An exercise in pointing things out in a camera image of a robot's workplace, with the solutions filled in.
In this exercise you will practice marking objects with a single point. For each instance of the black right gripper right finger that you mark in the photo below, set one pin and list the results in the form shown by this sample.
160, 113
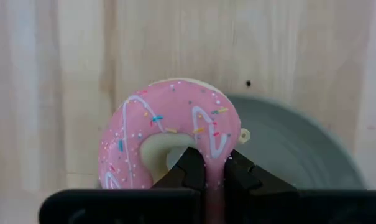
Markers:
246, 180

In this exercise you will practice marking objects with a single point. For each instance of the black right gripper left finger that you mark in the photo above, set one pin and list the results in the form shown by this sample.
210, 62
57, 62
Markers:
187, 171

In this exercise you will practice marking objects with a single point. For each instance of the pink sprinkled donut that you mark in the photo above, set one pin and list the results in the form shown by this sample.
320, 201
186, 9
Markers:
175, 102

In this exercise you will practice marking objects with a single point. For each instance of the grey round plate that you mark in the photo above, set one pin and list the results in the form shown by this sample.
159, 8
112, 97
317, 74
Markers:
284, 149

